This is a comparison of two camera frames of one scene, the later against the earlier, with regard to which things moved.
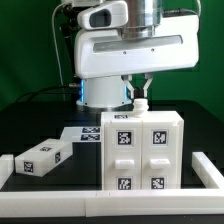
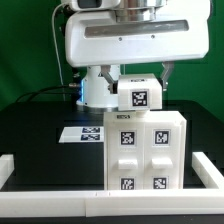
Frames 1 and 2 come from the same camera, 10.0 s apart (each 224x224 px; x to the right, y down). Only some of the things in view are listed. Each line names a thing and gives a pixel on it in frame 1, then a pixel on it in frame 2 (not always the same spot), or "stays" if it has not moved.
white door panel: [161, 155] stays
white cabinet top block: [43, 157] to [139, 92]
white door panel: [123, 155] stays
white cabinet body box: [141, 150] stays
